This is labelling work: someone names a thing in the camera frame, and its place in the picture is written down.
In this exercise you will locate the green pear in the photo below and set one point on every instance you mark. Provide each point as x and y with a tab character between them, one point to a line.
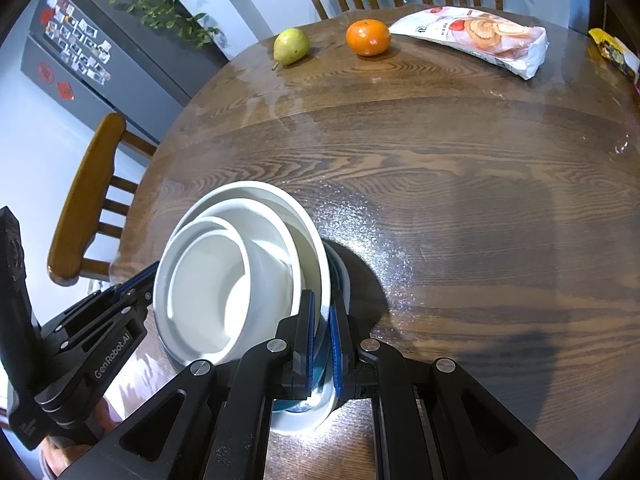
291	47

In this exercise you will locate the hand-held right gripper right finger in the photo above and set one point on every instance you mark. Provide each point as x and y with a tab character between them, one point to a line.
340	345

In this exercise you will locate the large white bowl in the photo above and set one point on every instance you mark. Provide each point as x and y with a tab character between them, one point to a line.
302	232

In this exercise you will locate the white bread roll bag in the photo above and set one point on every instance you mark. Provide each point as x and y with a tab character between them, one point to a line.
470	35

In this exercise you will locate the blue square plate white rim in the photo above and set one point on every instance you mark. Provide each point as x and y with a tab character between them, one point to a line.
305	417

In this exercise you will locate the small white straight-sided bowl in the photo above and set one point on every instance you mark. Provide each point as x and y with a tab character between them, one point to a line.
210	300

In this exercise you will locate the medium white conical bowl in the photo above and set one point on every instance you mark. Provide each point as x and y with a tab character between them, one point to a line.
272	260

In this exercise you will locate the yellow snack packet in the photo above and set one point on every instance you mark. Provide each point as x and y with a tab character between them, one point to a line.
615	55

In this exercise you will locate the person's pink clothing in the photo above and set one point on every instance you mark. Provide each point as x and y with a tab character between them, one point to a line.
107	410

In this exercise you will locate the red fridge sticker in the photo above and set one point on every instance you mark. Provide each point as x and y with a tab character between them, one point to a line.
46	71
66	91

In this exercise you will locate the grey refrigerator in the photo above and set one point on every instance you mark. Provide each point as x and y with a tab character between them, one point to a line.
150	70

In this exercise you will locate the trailing green plant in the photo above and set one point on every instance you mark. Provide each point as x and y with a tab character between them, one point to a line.
150	0

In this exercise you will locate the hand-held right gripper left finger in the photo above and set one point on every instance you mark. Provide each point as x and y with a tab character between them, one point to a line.
310	332

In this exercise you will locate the group of fridge photo magnets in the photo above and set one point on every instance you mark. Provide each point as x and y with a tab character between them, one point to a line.
77	40

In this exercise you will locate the orange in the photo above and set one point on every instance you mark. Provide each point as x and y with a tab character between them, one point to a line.
368	37

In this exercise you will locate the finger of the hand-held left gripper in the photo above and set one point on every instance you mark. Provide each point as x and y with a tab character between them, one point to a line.
137	276
115	312

